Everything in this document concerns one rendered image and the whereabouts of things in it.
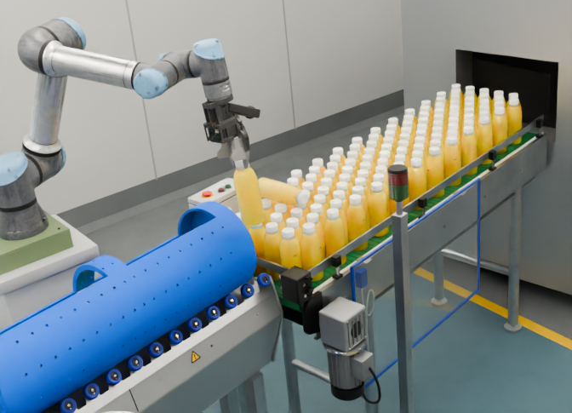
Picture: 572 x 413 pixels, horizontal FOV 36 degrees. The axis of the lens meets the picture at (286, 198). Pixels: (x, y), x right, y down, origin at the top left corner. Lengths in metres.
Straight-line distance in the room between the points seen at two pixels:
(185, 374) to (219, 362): 0.14
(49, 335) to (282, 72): 4.10
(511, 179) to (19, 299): 2.05
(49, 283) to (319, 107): 3.96
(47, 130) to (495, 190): 1.83
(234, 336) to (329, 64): 3.92
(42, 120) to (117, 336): 0.72
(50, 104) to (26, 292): 0.56
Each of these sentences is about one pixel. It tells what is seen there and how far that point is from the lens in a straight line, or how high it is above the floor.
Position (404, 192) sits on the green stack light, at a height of 1.18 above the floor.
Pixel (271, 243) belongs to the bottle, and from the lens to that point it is 2.79.
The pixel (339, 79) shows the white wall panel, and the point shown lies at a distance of 6.44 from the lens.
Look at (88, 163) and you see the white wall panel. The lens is 5.45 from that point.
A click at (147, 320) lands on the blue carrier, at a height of 1.09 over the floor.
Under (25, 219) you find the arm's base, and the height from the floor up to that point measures 1.27.
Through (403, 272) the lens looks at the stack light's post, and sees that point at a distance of 2.86.
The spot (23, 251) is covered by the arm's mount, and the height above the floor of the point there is 1.20.
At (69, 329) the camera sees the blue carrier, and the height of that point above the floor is 1.18.
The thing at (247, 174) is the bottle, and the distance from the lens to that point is 2.42.
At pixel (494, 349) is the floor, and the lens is 4.06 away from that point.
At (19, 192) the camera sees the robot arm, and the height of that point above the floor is 1.35.
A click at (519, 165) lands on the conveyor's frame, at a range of 3.77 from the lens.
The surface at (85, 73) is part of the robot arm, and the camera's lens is 2.36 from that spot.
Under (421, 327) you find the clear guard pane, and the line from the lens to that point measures 3.30.
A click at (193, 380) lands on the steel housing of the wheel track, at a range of 2.61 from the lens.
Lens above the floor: 2.35
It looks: 25 degrees down
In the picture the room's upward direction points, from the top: 6 degrees counter-clockwise
